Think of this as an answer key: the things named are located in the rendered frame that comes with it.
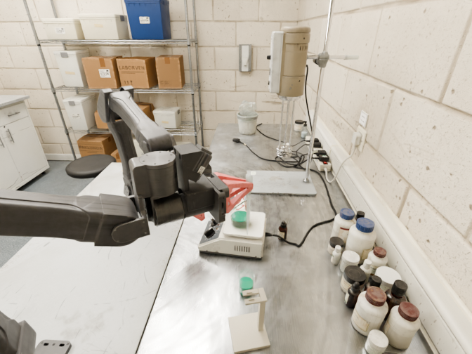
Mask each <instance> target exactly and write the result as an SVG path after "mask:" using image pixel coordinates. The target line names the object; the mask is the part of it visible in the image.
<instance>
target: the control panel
mask: <svg viewBox="0 0 472 354"><path fill-rule="evenodd" d="M211 222H212V221H211V220H210V221H208V223H207V225H206V228H205V230H204V233H205V232H206V231H207V230H208V229H209V228H213V229H214V231H215V234H214V236H212V237H210V238H206V236H205V235H204V233H203V235H202V238H201V240H200V242H199V244H202V243H205V242H208V241H211V240H214V239H217V238H218V237H219V235H220V232H221V228H222V226H223V222H222V223H219V224H220V225H218V224H217V225H215V226H214V227H211ZM217 228H218V229H217Z"/></svg>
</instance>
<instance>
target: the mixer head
mask: <svg viewBox="0 0 472 354"><path fill-rule="evenodd" d="M310 31H311V28H310V27H309V26H300V25H292V26H284V27H282V28H281V30H280V32H277V31H273V32H272V34H271V46H270V55H267V60H270V70H269V81H268V88H269V91H270V93H276V94H277V97H278V98H279V99H280V100H287V101H295V100H299V98H301V96H302V95H303V92H304V86H305V80H306V76H305V73H306V62H307V55H308V43H310Z"/></svg>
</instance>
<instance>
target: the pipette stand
mask: <svg viewBox="0 0 472 354"><path fill-rule="evenodd" d="M242 294H243V296H251V295H256V294H259V297H256V298H252V299H245V300H244V302H245V305H246V306H247V305H251V304H256V303H258V312H256V313H249V314H244V315H237V316H233V317H229V318H228V323H229V327H230V335H231V339H232V346H233V351H234V354H237V353H243V352H247V351H251V350H257V349H261V348H267V347H270V342H269V339H268V335H267V332H266V328H265V325H264V315H265V306H266V302H267V301H268V300H267V298H266V294H265V292H264V289H263V288H258V289H250V290H245V291H242Z"/></svg>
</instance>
